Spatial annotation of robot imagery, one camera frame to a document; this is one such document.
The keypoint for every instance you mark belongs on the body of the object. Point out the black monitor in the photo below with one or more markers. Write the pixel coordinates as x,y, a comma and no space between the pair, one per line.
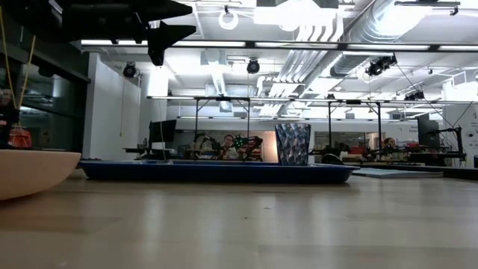
162,130

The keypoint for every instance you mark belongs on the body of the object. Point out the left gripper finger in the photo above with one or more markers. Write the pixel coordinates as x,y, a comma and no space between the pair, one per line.
164,9
172,33

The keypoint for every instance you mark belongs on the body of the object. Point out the black background station frame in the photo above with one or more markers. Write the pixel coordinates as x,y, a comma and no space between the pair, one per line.
248,119
379,127

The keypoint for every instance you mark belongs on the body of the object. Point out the blue faceted cup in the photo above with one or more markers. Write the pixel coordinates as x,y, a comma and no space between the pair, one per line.
293,143

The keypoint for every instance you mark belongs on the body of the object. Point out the black round ceiling spotlight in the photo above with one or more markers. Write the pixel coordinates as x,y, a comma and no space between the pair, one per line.
252,66
128,70

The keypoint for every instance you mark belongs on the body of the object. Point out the blue plastic tray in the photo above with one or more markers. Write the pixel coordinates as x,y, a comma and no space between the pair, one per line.
216,173

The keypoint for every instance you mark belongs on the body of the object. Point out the light blue mat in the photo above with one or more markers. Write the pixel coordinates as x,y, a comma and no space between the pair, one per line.
396,173

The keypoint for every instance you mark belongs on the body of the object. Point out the person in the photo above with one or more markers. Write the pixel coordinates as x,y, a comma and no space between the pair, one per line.
228,143
20,138
389,142

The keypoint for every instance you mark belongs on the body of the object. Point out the peach round plate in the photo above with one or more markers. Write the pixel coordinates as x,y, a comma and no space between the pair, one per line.
33,172

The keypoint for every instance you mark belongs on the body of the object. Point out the silver ventilation duct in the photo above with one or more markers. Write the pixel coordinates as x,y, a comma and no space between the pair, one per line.
373,30

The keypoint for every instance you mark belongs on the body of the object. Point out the black ceiling device cluster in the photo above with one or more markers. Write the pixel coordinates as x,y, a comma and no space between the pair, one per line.
381,65

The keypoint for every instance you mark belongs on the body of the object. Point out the black background panel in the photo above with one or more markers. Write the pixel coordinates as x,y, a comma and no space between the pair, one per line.
428,130

